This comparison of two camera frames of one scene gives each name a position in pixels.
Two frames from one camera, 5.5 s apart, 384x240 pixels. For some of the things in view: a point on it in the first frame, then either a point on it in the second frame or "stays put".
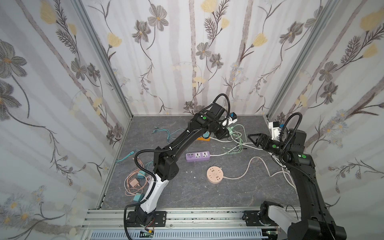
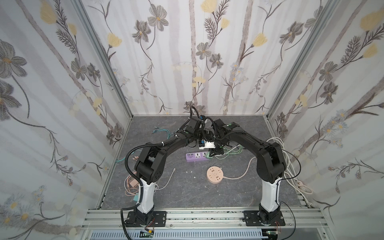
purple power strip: (197, 156) stays put
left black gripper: (223, 132) to (201, 139)
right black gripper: (263, 142) to (219, 147)
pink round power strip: (214, 174) stays put
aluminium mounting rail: (188, 218) stays put
